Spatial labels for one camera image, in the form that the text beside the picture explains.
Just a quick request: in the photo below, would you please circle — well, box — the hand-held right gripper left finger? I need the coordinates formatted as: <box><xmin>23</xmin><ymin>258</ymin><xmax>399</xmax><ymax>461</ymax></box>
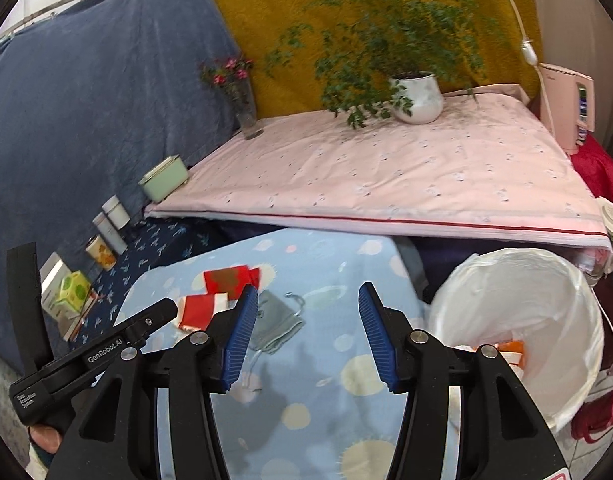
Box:
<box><xmin>49</xmin><ymin>284</ymin><xmax>260</xmax><ymax>480</ymax></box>

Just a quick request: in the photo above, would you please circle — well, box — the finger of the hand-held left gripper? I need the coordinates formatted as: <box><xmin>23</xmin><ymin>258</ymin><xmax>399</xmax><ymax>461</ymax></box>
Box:
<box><xmin>6</xmin><ymin>241</ymin><xmax>53</xmax><ymax>377</ymax></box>
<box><xmin>117</xmin><ymin>297</ymin><xmax>180</xmax><ymax>350</ymax></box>

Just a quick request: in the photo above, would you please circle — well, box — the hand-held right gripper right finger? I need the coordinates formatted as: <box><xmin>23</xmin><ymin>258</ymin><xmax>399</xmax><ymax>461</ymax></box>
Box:
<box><xmin>357</xmin><ymin>281</ymin><xmax>570</xmax><ymax>480</ymax></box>

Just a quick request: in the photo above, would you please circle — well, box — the red and white cloth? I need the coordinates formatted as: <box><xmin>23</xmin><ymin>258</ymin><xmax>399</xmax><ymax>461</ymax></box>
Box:
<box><xmin>175</xmin><ymin>294</ymin><xmax>230</xmax><ymax>332</ymax></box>

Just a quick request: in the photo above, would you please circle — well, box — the waste bin with white liner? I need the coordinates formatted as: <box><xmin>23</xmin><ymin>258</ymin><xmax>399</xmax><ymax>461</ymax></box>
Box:
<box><xmin>429</xmin><ymin>247</ymin><xmax>605</xmax><ymax>433</ymax></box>

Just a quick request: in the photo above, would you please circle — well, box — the person's left hand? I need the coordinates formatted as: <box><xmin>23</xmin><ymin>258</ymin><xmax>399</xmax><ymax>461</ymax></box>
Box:
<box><xmin>29</xmin><ymin>425</ymin><xmax>63</xmax><ymax>455</ymax></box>

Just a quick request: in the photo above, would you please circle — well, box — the grey fabric pouch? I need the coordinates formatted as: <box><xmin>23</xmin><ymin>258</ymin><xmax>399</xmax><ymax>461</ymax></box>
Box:
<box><xmin>246</xmin><ymin>289</ymin><xmax>306</xmax><ymax>356</ymax></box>

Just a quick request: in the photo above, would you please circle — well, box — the white carton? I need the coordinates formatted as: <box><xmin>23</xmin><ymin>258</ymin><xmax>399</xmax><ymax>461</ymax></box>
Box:
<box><xmin>39</xmin><ymin>252</ymin><xmax>82</xmax><ymax>338</ymax></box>

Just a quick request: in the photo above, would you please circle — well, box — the green tissue box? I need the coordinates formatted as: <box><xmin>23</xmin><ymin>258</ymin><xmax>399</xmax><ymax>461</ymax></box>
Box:
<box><xmin>54</xmin><ymin>270</ymin><xmax>92</xmax><ymax>318</ymax></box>

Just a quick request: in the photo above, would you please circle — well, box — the flattened red paper cup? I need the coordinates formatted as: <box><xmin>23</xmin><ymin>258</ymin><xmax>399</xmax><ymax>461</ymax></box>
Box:
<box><xmin>203</xmin><ymin>265</ymin><xmax>263</xmax><ymax>295</ymax></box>

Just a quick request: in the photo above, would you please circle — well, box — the blue printed tablecloth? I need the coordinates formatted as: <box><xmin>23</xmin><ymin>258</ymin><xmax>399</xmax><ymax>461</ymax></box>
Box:
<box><xmin>114</xmin><ymin>227</ymin><xmax>462</xmax><ymax>480</ymax></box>

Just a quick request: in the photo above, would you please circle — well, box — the navy printed cloth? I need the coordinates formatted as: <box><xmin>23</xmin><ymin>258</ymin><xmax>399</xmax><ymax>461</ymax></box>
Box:
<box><xmin>69</xmin><ymin>217</ymin><xmax>227</xmax><ymax>356</ymax></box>

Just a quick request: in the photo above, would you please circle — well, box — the floral print can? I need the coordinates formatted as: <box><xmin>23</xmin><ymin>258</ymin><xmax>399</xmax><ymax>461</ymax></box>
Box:
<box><xmin>85</xmin><ymin>236</ymin><xmax>117</xmax><ymax>272</ymax></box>

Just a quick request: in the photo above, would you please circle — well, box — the tall grey canister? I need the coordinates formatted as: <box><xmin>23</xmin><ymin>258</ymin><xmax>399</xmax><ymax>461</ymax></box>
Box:
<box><xmin>92</xmin><ymin>212</ymin><xmax>128</xmax><ymax>257</ymax></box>

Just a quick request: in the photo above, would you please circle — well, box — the short white canister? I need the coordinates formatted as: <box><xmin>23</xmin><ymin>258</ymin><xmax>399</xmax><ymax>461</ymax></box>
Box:
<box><xmin>102</xmin><ymin>195</ymin><xmax>131</xmax><ymax>228</ymax></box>

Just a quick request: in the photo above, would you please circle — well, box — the pale green box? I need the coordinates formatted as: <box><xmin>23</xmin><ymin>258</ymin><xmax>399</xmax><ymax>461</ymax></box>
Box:
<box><xmin>139</xmin><ymin>155</ymin><xmax>190</xmax><ymax>202</ymax></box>

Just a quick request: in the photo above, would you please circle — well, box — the pink quilt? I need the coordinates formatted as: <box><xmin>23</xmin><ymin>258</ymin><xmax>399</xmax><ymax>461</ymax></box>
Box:
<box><xmin>144</xmin><ymin>82</ymin><xmax>612</xmax><ymax>251</ymax></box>

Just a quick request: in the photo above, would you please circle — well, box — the glass vase with red flowers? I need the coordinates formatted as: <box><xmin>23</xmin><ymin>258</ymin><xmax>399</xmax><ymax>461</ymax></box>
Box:
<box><xmin>200</xmin><ymin>56</ymin><xmax>264</xmax><ymax>141</ymax></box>

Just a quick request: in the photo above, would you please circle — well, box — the blue blanket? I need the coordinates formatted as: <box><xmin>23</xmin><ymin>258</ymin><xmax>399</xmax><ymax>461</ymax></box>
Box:
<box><xmin>0</xmin><ymin>0</ymin><xmax>247</xmax><ymax>376</ymax></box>

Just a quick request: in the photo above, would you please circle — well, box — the potted green plant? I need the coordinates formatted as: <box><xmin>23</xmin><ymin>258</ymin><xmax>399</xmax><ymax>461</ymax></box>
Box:
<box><xmin>264</xmin><ymin>0</ymin><xmax>510</xmax><ymax>130</ymax></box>

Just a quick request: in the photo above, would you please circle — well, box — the yellow blanket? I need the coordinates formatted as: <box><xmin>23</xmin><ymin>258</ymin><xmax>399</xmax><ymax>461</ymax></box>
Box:
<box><xmin>191</xmin><ymin>0</ymin><xmax>542</xmax><ymax>121</ymax></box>

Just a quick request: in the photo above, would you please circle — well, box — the beige curtain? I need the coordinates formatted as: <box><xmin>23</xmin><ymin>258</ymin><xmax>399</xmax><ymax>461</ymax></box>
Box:
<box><xmin>521</xmin><ymin>0</ymin><xmax>613</xmax><ymax>151</ymax></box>

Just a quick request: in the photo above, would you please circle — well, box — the white wall device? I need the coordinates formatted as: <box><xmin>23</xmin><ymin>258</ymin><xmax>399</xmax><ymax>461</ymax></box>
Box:
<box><xmin>537</xmin><ymin>62</ymin><xmax>595</xmax><ymax>155</ymax></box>

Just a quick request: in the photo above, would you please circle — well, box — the white cable with switch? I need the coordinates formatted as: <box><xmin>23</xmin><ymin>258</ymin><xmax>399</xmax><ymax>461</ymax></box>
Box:
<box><xmin>484</xmin><ymin>0</ymin><xmax>545</xmax><ymax>111</ymax></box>

